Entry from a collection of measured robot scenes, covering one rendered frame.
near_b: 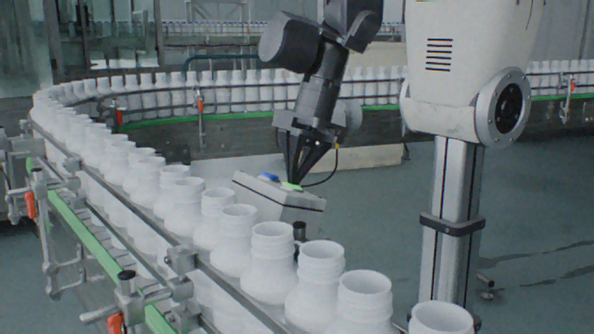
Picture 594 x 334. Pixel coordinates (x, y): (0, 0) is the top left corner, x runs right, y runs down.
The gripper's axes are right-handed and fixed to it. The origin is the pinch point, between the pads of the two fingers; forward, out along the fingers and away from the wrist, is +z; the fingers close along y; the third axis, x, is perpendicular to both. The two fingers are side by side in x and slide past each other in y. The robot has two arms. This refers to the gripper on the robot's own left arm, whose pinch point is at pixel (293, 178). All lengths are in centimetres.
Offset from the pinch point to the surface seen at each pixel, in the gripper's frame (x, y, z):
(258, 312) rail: -19.6, 24.2, 8.8
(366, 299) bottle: -19.3, 34.4, 3.1
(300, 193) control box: -0.5, 2.8, 1.6
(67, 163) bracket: -21.4, -32.9, 9.0
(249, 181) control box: -4.0, -5.0, 2.3
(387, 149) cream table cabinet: 328, -272, -16
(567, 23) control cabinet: 524, -239, -213
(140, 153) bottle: -16.8, -15.2, 2.6
